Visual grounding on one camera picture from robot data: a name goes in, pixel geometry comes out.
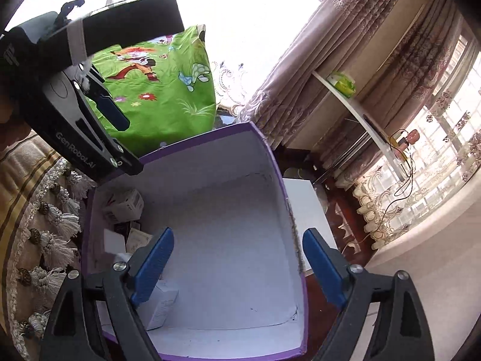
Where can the white lace curtain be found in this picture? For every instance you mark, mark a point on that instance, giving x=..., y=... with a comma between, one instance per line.
x=229, y=79
x=394, y=203

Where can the pile of small packaging cartons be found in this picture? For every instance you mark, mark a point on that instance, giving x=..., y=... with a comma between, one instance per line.
x=124, y=205

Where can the green cartoon printed bed sheet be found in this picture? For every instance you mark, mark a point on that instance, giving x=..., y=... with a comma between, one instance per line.
x=161, y=112

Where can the yellow power strip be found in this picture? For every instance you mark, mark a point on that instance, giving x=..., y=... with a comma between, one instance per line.
x=396, y=144

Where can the white flat panel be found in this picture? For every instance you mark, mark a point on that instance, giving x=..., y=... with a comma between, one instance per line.
x=308, y=214

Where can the small pink fan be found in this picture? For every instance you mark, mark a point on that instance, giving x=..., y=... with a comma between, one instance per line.
x=413, y=134

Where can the purple cardboard storage box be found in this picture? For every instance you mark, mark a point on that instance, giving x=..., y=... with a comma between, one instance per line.
x=233, y=233

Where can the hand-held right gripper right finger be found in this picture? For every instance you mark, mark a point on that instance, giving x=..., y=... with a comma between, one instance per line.
x=321, y=267

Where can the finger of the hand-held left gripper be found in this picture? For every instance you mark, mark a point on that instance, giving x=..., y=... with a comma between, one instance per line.
x=70, y=7
x=112, y=114

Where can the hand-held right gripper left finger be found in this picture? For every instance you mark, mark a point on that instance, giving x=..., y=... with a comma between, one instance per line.
x=154, y=263

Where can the brown patterned curtain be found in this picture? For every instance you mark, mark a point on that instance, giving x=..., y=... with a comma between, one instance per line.
x=300, y=64
x=413, y=64

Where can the green tissue pack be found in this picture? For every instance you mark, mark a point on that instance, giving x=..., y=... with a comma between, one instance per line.
x=341, y=84

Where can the white side table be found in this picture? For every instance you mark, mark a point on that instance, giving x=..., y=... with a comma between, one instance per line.
x=349, y=109

